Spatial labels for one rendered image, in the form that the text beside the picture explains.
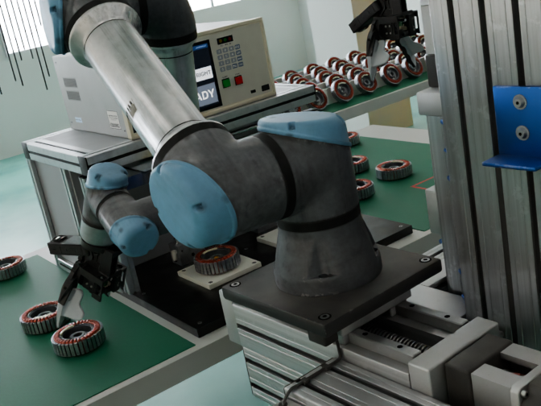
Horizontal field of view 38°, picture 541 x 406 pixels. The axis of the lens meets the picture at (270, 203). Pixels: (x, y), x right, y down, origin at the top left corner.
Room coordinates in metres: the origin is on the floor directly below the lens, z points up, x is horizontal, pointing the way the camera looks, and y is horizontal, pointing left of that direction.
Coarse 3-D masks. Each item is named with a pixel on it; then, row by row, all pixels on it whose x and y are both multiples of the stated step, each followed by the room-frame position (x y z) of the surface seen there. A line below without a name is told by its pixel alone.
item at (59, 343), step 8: (88, 320) 1.59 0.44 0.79; (64, 328) 1.57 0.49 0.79; (72, 328) 1.57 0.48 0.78; (80, 328) 1.58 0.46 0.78; (88, 328) 1.57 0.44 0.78; (96, 328) 1.53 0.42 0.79; (56, 336) 1.53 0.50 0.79; (64, 336) 1.55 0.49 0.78; (72, 336) 1.54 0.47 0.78; (80, 336) 1.53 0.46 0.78; (88, 336) 1.51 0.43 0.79; (96, 336) 1.51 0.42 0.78; (104, 336) 1.54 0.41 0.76; (56, 344) 1.50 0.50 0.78; (64, 344) 1.50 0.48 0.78; (72, 344) 1.49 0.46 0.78; (80, 344) 1.49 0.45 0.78; (88, 344) 1.50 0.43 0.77; (96, 344) 1.51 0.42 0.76; (56, 352) 1.51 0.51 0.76; (64, 352) 1.49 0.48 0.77; (72, 352) 1.49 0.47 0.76; (80, 352) 1.50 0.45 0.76; (88, 352) 1.50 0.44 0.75
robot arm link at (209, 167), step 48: (48, 0) 1.18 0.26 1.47; (96, 0) 1.18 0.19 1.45; (144, 0) 1.24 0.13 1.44; (96, 48) 1.14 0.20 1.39; (144, 48) 1.12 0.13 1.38; (144, 96) 1.04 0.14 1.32; (192, 144) 0.94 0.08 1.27; (240, 144) 0.95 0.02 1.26; (192, 192) 0.88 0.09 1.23; (240, 192) 0.90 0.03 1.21; (192, 240) 0.90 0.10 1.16
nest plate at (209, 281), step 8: (240, 256) 1.80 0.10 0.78; (240, 264) 1.75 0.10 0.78; (248, 264) 1.74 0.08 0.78; (256, 264) 1.73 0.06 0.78; (184, 272) 1.77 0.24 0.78; (192, 272) 1.76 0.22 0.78; (224, 272) 1.72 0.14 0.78; (232, 272) 1.71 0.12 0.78; (240, 272) 1.71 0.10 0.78; (192, 280) 1.73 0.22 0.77; (200, 280) 1.70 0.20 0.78; (208, 280) 1.69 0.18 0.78; (216, 280) 1.68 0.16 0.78; (224, 280) 1.68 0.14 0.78; (208, 288) 1.67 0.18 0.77
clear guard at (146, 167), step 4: (152, 156) 1.83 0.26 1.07; (140, 160) 1.82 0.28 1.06; (144, 160) 1.81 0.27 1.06; (148, 160) 1.80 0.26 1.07; (128, 164) 1.80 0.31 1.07; (132, 164) 1.79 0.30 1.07; (136, 164) 1.78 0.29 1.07; (140, 164) 1.77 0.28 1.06; (144, 164) 1.77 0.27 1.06; (148, 164) 1.76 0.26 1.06; (128, 168) 1.77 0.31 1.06; (132, 168) 1.75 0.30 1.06; (136, 168) 1.74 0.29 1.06; (140, 168) 1.73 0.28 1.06; (144, 168) 1.73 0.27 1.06; (148, 168) 1.72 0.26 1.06; (144, 172) 1.70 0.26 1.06; (148, 172) 1.68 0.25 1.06
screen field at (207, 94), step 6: (210, 84) 1.96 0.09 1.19; (198, 90) 1.94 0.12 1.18; (204, 90) 1.95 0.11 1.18; (210, 90) 1.96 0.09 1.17; (216, 90) 1.97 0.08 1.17; (198, 96) 1.94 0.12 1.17; (204, 96) 1.95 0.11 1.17; (210, 96) 1.95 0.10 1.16; (216, 96) 1.96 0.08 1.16; (204, 102) 1.94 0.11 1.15; (210, 102) 1.95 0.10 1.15
